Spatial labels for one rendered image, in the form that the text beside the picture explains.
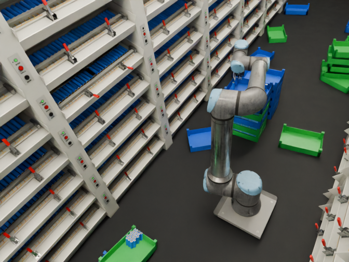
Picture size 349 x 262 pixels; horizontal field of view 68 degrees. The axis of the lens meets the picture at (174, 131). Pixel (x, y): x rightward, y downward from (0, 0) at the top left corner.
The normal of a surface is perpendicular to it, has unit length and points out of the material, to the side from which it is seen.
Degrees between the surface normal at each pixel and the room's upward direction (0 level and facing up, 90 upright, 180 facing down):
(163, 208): 0
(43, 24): 21
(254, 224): 2
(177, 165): 0
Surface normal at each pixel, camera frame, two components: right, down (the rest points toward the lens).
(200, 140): -0.13, -0.68
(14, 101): 0.17, -0.52
